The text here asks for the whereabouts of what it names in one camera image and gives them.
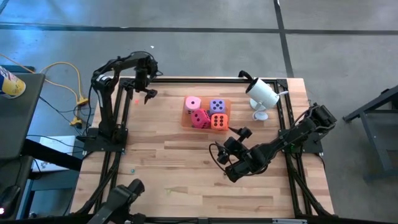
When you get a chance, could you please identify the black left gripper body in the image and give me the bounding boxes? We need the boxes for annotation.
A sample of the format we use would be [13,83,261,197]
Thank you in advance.
[133,68,159,93]

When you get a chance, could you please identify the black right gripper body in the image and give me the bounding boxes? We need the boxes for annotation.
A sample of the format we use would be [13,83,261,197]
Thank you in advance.
[223,136,269,184]

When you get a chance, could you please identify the large orange foam die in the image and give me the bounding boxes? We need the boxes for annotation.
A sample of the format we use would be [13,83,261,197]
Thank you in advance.
[210,113,229,132]

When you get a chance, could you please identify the large purple foam die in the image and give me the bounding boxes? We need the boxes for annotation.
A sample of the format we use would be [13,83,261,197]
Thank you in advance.
[207,98,228,117]

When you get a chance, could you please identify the large pink foam die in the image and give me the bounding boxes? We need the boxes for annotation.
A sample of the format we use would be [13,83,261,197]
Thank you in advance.
[183,96,203,115]

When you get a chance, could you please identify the orange translucent plastic bin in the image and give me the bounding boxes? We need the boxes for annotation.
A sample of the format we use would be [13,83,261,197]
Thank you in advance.
[180,95,233,135]

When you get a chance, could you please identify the large red foam die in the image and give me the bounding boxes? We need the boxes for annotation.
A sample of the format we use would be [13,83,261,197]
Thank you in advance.
[190,108,213,130]

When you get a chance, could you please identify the white cardboard box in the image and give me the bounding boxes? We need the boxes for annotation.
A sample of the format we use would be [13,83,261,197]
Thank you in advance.
[30,135,77,172]

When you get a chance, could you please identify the black diagonal beam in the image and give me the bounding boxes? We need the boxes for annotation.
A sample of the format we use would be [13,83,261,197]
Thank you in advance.
[23,138,84,172]

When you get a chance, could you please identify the black metal side table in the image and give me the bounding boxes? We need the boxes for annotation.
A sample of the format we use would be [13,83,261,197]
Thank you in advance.
[343,84,398,183]

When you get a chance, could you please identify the dark grey desk top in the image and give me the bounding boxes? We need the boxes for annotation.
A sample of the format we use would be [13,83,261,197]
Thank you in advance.
[0,72,46,160]

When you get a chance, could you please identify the yellow and blue can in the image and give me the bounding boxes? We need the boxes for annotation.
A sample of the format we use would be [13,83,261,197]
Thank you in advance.
[0,65,27,100]

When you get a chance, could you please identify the black device with light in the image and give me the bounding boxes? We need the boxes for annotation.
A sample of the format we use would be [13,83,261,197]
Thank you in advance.
[0,185,23,218]

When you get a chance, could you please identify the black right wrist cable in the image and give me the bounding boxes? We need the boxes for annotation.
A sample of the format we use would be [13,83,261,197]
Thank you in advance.
[208,142,228,175]

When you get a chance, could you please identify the white cylindrical camera on stand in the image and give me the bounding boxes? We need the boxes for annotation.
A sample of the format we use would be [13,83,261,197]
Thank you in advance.
[244,77,290,123]

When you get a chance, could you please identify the black camera cable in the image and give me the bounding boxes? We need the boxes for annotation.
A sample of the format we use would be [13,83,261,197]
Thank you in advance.
[238,70,255,83]

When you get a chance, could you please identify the yellow extension cable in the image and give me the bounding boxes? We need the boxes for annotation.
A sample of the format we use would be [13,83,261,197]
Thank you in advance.
[0,52,90,106]

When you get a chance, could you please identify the silver mounting bracket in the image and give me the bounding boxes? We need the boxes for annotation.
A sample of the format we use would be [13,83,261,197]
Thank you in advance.
[272,218,308,224]

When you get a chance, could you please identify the black floor cables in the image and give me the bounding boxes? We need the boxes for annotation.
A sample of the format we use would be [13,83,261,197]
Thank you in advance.
[26,95,94,147]

